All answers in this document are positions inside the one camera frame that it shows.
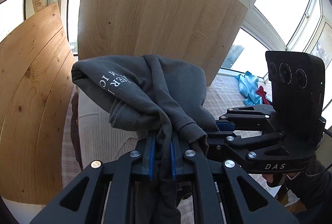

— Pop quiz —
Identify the light oak board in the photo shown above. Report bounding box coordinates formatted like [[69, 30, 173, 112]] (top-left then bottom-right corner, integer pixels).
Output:
[[78, 0, 249, 84]]

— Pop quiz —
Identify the pine plank panel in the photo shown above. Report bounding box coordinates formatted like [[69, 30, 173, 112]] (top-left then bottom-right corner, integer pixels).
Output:
[[1, 4, 75, 205]]

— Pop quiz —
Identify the person right hand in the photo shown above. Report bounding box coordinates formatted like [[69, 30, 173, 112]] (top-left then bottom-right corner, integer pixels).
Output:
[[262, 172, 302, 187]]

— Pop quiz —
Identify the light blue garment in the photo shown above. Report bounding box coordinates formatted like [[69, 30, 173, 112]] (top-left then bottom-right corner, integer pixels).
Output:
[[236, 71, 263, 106]]

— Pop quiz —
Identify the pink plaid table cloth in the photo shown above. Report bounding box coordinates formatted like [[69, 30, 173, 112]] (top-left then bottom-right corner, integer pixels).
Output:
[[61, 74, 299, 224]]

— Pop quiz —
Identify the dark red garment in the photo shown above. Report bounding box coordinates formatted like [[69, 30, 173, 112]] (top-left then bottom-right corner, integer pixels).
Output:
[[256, 86, 272, 105]]

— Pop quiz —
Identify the cream knitted sweater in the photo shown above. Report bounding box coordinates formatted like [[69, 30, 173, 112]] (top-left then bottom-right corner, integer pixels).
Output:
[[77, 90, 138, 168]]

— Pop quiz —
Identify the dark grey hoodie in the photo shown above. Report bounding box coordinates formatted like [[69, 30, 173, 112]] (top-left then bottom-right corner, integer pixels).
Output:
[[71, 54, 218, 223]]

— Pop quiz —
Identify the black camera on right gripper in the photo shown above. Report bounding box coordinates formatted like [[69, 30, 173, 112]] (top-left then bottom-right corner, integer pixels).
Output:
[[265, 51, 325, 137]]

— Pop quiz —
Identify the brown folded garment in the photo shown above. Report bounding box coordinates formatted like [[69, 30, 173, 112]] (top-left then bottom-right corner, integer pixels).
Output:
[[70, 92, 83, 171]]

